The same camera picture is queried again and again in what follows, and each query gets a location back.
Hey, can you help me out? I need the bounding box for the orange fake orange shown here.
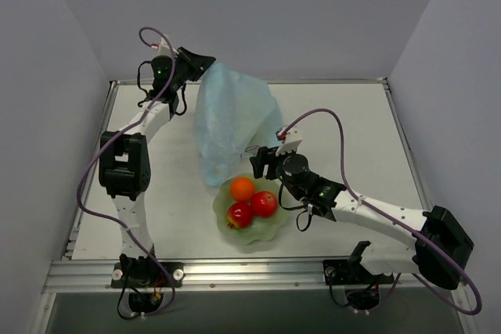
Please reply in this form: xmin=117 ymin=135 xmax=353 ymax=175
xmin=229 ymin=177 xmax=255 ymax=202

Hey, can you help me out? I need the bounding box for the red fake apple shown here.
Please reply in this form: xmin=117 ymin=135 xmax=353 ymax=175
xmin=250 ymin=191 xmax=279 ymax=218

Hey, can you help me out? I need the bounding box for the light blue plastic bag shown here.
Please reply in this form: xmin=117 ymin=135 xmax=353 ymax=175
xmin=193 ymin=63 xmax=283 ymax=187

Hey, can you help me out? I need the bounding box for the red fake pomegranate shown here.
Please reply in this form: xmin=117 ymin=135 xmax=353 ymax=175
xmin=226 ymin=202 xmax=254 ymax=229

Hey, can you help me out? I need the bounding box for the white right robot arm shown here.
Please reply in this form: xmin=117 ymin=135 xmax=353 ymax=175
xmin=250 ymin=147 xmax=474 ymax=290

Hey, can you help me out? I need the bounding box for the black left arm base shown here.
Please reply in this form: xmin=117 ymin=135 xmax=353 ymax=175
xmin=110 ymin=254 xmax=185 ymax=321

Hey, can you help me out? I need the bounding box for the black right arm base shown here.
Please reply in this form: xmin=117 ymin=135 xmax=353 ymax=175
xmin=323 ymin=259 xmax=395 ymax=314

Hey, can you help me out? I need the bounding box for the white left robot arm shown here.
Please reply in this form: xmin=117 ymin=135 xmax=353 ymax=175
xmin=99 ymin=47 xmax=216 ymax=286

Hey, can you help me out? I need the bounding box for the green flower-shaped glass bowl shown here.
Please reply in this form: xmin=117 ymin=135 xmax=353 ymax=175
xmin=212 ymin=174 xmax=289 ymax=247

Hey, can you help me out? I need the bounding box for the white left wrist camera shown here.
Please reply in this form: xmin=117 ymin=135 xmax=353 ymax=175
xmin=151 ymin=37 xmax=176 ymax=56

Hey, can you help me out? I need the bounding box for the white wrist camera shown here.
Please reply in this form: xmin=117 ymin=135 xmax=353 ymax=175
xmin=151 ymin=37 xmax=176 ymax=56
xmin=276 ymin=126 xmax=303 ymax=156

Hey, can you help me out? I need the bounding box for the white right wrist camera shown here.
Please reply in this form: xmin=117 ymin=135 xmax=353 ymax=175
xmin=276 ymin=126 xmax=303 ymax=156

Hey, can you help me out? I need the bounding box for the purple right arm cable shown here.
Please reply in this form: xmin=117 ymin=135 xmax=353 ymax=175
xmin=279 ymin=109 xmax=483 ymax=316

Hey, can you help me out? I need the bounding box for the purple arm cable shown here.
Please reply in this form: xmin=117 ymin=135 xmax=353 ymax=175
xmin=76 ymin=27 xmax=177 ymax=318
xmin=279 ymin=109 xmax=483 ymax=316

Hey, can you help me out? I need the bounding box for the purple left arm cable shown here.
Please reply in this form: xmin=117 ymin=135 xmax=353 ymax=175
xmin=76 ymin=27 xmax=177 ymax=318

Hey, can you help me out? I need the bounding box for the aluminium front rail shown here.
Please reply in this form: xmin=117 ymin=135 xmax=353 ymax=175
xmin=41 ymin=253 xmax=467 ymax=294

